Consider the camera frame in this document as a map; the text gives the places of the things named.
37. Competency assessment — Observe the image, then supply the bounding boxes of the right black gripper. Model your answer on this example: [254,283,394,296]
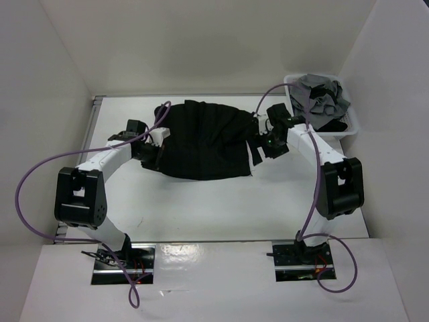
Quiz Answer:
[247,129,290,166]

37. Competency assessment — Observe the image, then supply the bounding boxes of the black skirt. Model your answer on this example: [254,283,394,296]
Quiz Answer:
[153,100,258,180]

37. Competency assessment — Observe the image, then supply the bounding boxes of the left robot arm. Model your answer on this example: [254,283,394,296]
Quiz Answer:
[54,119,170,268]

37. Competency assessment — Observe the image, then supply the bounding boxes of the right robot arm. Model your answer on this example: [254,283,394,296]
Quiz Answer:
[252,103,365,264]

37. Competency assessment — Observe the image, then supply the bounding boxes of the black garment in basket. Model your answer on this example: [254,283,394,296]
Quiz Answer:
[291,85,350,132]

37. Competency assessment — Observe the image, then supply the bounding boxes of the white plastic basket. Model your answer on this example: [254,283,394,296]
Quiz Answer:
[284,73,360,140]

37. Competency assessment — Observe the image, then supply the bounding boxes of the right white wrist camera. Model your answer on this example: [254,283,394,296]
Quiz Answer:
[253,113,273,136]

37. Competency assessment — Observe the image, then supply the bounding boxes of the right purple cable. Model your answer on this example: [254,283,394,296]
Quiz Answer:
[255,83,358,292]

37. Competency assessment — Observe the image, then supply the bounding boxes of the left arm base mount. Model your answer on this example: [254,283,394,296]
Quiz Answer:
[81,244,156,285]

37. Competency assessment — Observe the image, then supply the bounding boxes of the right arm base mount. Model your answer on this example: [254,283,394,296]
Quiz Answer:
[266,240,336,282]

